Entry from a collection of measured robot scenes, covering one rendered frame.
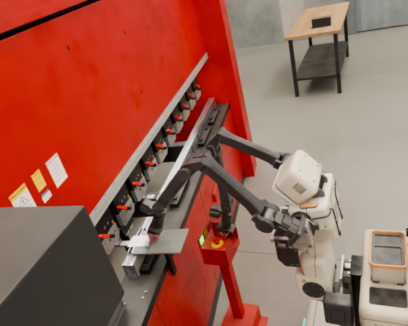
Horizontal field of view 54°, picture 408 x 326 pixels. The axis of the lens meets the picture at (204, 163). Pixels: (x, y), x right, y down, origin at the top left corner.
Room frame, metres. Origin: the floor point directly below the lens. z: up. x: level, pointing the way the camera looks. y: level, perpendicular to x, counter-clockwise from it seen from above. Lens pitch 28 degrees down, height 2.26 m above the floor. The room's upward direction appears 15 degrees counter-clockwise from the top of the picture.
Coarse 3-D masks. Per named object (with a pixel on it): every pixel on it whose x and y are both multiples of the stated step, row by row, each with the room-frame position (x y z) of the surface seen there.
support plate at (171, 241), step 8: (144, 232) 1.77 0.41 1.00; (168, 232) 1.71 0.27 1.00; (176, 232) 1.70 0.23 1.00; (184, 232) 1.68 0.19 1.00; (160, 240) 1.67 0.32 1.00; (168, 240) 1.65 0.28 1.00; (176, 240) 1.63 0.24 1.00; (184, 240) 1.62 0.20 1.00; (136, 248) 1.65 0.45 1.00; (144, 248) 1.63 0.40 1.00; (152, 248) 1.62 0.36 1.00; (160, 248) 1.60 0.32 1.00; (168, 248) 1.58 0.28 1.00; (176, 248) 1.57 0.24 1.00
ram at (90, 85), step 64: (128, 0) 2.41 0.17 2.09; (192, 0) 3.65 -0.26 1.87; (0, 64) 1.34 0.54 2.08; (64, 64) 1.65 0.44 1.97; (128, 64) 2.17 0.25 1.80; (192, 64) 3.23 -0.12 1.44; (0, 128) 1.23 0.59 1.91; (64, 128) 1.50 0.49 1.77; (128, 128) 1.95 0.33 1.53; (0, 192) 1.11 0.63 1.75; (64, 192) 1.35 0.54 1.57
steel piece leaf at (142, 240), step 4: (140, 236) 1.74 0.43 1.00; (144, 236) 1.73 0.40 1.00; (152, 236) 1.69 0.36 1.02; (136, 240) 1.72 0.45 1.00; (140, 240) 1.71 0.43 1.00; (144, 240) 1.70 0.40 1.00; (148, 240) 1.69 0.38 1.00; (136, 244) 1.68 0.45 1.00; (140, 244) 1.67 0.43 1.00; (144, 244) 1.66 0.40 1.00; (148, 244) 1.65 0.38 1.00
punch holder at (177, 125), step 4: (176, 108) 2.65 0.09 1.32; (172, 112) 2.56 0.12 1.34; (176, 112) 2.62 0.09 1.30; (172, 116) 2.55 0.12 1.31; (180, 116) 2.66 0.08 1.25; (172, 120) 2.55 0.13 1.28; (176, 120) 2.58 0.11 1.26; (172, 124) 2.56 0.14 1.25; (176, 124) 2.56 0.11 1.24; (180, 124) 2.62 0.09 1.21; (176, 128) 2.55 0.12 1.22; (180, 128) 2.60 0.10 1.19; (176, 132) 2.55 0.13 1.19
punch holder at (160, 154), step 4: (160, 132) 2.29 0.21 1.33; (156, 136) 2.22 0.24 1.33; (160, 136) 2.27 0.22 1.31; (152, 140) 2.17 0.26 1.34; (156, 140) 2.20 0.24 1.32; (160, 140) 2.25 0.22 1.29; (152, 144) 2.17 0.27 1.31; (156, 144) 2.19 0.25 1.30; (164, 144) 2.29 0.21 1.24; (152, 148) 2.18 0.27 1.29; (156, 148) 2.17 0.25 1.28; (156, 152) 2.17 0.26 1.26; (160, 152) 2.20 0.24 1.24; (164, 152) 2.26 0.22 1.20; (156, 156) 2.17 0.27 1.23; (160, 156) 2.18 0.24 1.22; (164, 156) 2.24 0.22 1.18; (160, 160) 2.17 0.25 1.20
